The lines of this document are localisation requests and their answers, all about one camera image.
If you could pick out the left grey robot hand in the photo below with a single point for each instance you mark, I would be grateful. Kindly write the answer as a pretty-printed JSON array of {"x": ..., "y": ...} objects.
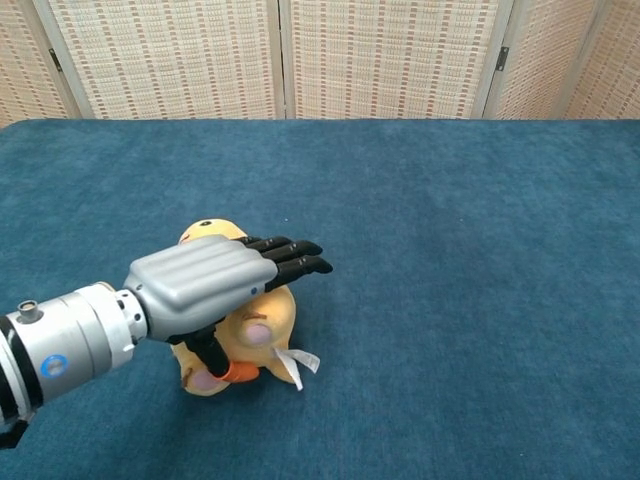
[{"x": 200, "y": 280}]

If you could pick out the yellow plush toy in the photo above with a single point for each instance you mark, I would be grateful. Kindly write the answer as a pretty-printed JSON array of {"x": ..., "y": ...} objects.
[{"x": 272, "y": 310}]

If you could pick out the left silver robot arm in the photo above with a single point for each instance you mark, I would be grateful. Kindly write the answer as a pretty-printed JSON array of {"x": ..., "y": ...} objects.
[{"x": 75, "y": 330}]

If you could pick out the woven folding screen panel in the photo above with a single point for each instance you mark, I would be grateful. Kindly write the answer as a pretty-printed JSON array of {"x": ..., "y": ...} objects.
[
  {"x": 165, "y": 60},
  {"x": 20, "y": 60},
  {"x": 620, "y": 65},
  {"x": 390, "y": 60},
  {"x": 545, "y": 60}
]

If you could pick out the blue velvet tablecloth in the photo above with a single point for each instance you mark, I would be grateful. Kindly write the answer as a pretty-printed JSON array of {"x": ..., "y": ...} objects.
[{"x": 450, "y": 300}]

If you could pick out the dark metal screen hinge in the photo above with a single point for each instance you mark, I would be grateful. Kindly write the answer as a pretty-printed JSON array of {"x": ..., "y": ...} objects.
[
  {"x": 503, "y": 57},
  {"x": 55, "y": 59}
]

